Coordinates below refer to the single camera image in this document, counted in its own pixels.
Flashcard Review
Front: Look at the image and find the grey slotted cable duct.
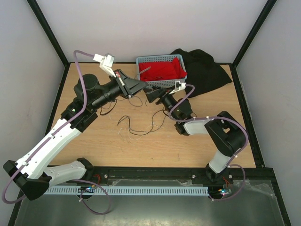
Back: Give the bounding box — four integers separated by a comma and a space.
45, 186, 208, 196

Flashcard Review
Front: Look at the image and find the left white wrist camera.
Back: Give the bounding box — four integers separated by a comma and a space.
93, 54, 116, 77

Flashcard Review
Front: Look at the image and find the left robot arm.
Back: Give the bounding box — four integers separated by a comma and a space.
3, 69, 148, 201

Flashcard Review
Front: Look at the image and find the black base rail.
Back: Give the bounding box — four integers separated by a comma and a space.
91, 166, 276, 186

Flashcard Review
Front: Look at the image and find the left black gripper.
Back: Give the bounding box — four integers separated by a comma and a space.
91, 69, 148, 111

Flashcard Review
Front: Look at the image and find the white thin wire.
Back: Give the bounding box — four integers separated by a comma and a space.
117, 122, 165, 142

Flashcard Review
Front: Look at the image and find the black metal frame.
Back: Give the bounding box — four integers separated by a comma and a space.
7, 0, 292, 226

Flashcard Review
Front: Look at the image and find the blue perforated plastic basket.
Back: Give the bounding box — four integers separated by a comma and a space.
136, 54, 187, 87

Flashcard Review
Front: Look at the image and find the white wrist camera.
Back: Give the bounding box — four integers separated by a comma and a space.
168, 81, 186, 95
93, 54, 116, 77

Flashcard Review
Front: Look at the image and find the red cloth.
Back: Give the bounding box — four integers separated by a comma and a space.
138, 58, 187, 81

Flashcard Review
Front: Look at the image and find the black wire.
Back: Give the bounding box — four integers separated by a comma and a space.
117, 110, 167, 136

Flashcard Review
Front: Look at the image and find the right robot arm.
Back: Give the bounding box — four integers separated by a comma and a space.
144, 87, 249, 183

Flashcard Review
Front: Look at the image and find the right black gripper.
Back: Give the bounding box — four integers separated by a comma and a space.
143, 85, 178, 121

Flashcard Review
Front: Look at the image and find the black cloth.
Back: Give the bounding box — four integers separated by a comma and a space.
172, 48, 232, 98

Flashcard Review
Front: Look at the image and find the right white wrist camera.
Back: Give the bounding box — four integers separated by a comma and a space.
168, 81, 186, 95

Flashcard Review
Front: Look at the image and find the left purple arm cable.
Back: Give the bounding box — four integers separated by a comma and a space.
1, 49, 112, 215

